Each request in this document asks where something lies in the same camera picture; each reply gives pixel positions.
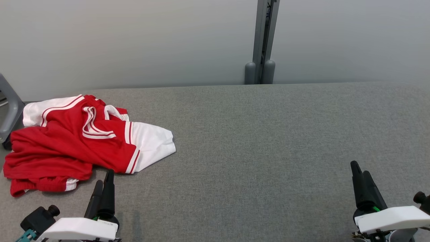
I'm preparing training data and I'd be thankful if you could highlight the grey partition post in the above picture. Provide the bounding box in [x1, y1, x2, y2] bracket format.
[252, 0, 281, 84]

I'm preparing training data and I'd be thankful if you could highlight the grey cylindrical post foot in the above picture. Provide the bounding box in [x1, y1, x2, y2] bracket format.
[245, 62, 257, 85]
[262, 60, 276, 85]

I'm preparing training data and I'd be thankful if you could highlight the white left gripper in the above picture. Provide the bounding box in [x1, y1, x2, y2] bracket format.
[40, 169, 120, 242]

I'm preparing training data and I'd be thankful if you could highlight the teal cable connector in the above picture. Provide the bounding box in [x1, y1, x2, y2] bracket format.
[15, 229, 37, 242]

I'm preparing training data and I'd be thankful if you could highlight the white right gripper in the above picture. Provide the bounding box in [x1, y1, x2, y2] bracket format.
[350, 161, 430, 235]

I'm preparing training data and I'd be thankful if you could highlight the red and white t-shirt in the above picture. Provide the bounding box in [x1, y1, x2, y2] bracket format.
[3, 94, 177, 198]

